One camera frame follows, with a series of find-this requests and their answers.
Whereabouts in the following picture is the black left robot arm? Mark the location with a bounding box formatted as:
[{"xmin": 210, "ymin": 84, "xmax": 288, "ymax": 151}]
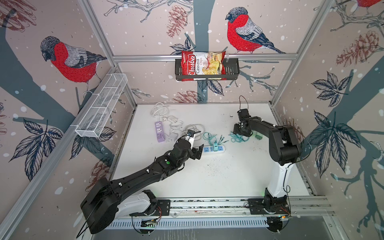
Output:
[{"xmin": 81, "ymin": 139, "xmax": 204, "ymax": 234}]

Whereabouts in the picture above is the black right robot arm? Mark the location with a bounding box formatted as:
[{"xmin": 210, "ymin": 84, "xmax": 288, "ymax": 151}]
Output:
[{"xmin": 234, "ymin": 109, "xmax": 302, "ymax": 214}]

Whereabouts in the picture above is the white blue power strip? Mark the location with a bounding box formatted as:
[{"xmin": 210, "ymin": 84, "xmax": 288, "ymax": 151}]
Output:
[{"xmin": 203, "ymin": 145, "xmax": 226, "ymax": 155}]

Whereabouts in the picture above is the white charger adapter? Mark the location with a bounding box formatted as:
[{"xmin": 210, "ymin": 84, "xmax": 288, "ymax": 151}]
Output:
[{"xmin": 168, "ymin": 116, "xmax": 178, "ymax": 123}]

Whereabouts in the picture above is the purple power strip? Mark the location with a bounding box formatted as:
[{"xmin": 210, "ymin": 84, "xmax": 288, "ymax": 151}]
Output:
[{"xmin": 155, "ymin": 121, "xmax": 166, "ymax": 143}]

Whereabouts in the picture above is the red chips bag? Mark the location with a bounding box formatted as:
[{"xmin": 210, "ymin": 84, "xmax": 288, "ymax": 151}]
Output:
[{"xmin": 181, "ymin": 51, "xmax": 226, "ymax": 81}]

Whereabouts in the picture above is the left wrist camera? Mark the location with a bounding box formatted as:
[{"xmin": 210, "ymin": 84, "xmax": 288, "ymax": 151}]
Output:
[{"xmin": 187, "ymin": 130, "xmax": 196, "ymax": 138}]

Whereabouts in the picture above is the thin white charger cable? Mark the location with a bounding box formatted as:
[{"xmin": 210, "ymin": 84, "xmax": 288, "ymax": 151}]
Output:
[{"xmin": 167, "ymin": 119, "xmax": 185, "ymax": 142}]

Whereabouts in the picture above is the white purple strip cord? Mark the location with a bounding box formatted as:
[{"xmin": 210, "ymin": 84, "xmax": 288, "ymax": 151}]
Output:
[{"xmin": 150, "ymin": 102, "xmax": 172, "ymax": 118}]

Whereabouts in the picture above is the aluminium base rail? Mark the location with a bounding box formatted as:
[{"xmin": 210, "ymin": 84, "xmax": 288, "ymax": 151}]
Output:
[{"xmin": 107, "ymin": 196, "xmax": 335, "ymax": 233}]

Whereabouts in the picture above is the black wire basket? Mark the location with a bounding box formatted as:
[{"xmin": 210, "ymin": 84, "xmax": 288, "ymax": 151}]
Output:
[{"xmin": 175, "ymin": 59, "xmax": 240, "ymax": 82}]

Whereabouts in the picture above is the white wire shelf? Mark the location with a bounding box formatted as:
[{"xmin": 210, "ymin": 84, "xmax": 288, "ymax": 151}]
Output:
[{"xmin": 75, "ymin": 73, "xmax": 128, "ymax": 138}]

